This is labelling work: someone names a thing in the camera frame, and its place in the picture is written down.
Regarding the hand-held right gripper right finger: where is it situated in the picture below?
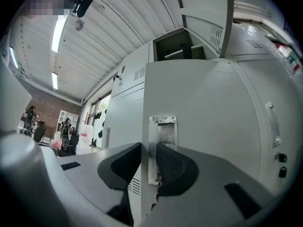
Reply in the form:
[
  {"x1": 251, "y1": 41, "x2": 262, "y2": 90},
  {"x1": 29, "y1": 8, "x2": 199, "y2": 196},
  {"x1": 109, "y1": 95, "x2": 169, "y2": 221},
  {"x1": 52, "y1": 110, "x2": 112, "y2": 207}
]
[{"x1": 145, "y1": 142, "x2": 285, "y2": 227}]

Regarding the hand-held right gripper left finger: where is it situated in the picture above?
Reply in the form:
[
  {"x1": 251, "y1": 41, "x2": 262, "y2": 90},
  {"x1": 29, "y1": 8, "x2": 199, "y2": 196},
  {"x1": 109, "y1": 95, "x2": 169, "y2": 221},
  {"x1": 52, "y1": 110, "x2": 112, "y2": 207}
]
[{"x1": 58, "y1": 142, "x2": 143, "y2": 226}]

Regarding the grey metal locker cabinet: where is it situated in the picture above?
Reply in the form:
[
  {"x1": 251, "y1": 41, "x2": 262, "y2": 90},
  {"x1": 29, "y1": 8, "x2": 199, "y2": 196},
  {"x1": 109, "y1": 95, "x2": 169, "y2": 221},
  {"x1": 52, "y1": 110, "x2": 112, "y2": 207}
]
[{"x1": 102, "y1": 0, "x2": 301, "y2": 227}]

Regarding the black office chair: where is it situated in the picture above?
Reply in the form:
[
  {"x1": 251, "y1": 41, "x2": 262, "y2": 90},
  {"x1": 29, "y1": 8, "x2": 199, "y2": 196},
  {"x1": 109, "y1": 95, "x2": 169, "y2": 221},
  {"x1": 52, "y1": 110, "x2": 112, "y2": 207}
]
[
  {"x1": 60, "y1": 130, "x2": 80, "y2": 156},
  {"x1": 32, "y1": 121, "x2": 47, "y2": 143}
]

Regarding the pink garment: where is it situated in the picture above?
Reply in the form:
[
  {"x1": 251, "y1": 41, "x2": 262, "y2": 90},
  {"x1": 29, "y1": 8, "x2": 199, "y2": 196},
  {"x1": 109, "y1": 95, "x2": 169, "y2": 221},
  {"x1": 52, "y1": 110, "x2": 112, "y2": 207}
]
[{"x1": 50, "y1": 138, "x2": 63, "y2": 149}]

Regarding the white shelf unit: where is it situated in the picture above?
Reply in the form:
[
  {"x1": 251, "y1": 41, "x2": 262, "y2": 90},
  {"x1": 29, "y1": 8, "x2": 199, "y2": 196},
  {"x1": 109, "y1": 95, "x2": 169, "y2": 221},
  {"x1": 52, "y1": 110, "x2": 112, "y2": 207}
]
[{"x1": 56, "y1": 109, "x2": 80, "y2": 143}]

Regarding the round ceiling sensor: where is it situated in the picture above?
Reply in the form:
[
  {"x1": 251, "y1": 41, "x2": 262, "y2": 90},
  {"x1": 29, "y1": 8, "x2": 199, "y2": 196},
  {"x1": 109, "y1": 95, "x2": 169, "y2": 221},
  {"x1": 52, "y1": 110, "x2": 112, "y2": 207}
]
[{"x1": 74, "y1": 19, "x2": 86, "y2": 31}]

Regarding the cluster of clear plastic bottles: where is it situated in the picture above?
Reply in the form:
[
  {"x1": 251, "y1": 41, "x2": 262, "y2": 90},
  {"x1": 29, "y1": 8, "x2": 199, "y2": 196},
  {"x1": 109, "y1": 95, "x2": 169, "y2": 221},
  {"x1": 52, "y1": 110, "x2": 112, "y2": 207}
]
[{"x1": 271, "y1": 41, "x2": 303, "y2": 79}]

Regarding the black head-worn camera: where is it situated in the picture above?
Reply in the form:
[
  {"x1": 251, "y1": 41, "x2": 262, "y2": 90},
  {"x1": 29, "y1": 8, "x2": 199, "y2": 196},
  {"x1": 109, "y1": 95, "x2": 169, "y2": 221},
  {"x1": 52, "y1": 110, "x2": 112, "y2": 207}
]
[{"x1": 71, "y1": 0, "x2": 95, "y2": 18}]

